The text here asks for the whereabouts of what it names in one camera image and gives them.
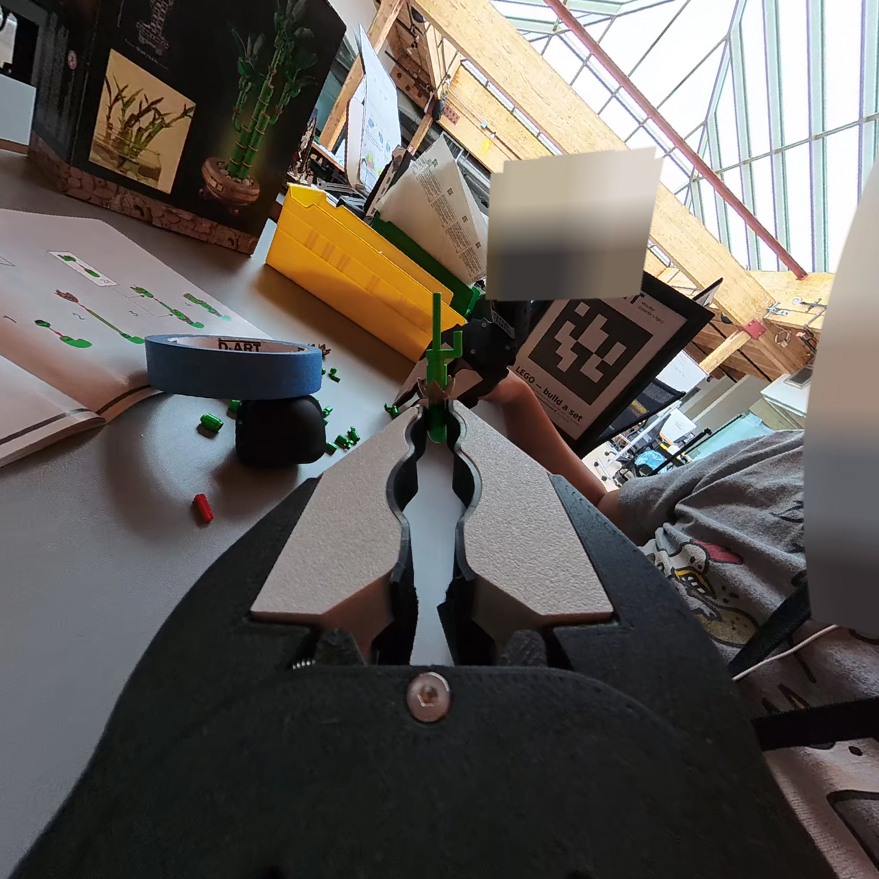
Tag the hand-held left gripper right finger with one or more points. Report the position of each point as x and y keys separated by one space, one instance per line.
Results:
x=529 y=549

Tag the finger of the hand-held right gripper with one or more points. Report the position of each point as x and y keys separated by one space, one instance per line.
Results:
x=465 y=386
x=417 y=393

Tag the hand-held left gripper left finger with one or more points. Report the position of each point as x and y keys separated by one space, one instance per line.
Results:
x=329 y=549

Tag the green lego bamboo stalk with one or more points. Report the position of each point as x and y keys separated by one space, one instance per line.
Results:
x=437 y=336

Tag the person's right forearm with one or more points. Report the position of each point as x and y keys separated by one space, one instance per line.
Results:
x=542 y=432

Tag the cluster of green lego pieces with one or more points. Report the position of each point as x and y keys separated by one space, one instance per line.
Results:
x=343 y=439

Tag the brown lego piece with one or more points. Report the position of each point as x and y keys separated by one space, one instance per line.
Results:
x=319 y=349

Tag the red lego piece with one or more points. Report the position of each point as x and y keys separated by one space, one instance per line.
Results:
x=203 y=508

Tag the green lego cylinder piece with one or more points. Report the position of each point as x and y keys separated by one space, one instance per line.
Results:
x=210 y=424

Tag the lego instruction booklet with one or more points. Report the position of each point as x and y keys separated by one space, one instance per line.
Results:
x=68 y=371

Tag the black lego set box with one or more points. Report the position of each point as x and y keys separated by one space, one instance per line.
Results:
x=206 y=103

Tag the green plastic bin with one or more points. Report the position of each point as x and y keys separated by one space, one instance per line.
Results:
x=439 y=275

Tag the black rounded object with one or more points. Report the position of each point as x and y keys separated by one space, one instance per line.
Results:
x=281 y=432

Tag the yellow plastic bin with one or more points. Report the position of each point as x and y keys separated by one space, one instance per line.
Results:
x=350 y=275

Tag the white paper sheets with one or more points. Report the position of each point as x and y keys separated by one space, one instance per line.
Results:
x=439 y=199

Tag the blue masking tape roll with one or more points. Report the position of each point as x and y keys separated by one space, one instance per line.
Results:
x=233 y=374

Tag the white flip chart board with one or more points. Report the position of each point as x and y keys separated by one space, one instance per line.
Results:
x=374 y=110

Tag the red ceiling pipe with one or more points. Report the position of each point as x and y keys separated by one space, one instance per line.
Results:
x=673 y=137

